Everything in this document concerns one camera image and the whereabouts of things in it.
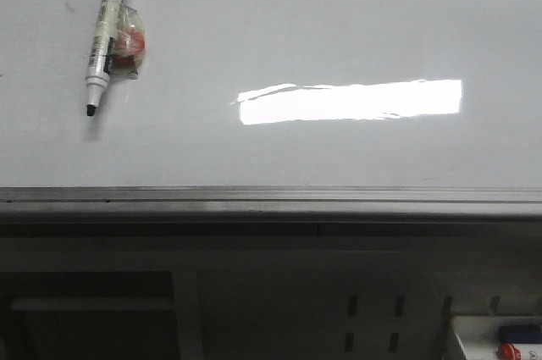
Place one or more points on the aluminium whiteboard frame rail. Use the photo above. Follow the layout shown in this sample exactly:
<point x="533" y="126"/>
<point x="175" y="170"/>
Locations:
<point x="269" y="211"/>

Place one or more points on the white black whiteboard marker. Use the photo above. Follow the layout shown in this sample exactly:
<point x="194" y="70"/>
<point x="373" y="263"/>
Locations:
<point x="100" y="65"/>

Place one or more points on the white storage tray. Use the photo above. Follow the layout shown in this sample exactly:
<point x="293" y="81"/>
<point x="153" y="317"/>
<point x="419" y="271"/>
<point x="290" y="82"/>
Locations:
<point x="477" y="337"/>

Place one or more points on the white slotted shelf panel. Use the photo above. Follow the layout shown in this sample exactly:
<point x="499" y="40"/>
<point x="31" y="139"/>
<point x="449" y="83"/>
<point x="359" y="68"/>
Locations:
<point x="343" y="305"/>

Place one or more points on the red magnet taped to marker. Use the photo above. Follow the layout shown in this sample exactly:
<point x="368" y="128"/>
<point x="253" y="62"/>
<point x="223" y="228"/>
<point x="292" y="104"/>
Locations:
<point x="129" y="48"/>

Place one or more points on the blue marker cap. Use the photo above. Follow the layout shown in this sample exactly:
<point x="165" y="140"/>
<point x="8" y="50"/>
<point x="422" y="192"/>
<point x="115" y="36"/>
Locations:
<point x="521" y="334"/>

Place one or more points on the white whiteboard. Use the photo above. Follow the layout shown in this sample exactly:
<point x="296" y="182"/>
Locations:
<point x="443" y="93"/>

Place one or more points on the red marker cap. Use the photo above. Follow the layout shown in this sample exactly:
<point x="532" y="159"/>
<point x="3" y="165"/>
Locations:
<point x="508" y="352"/>

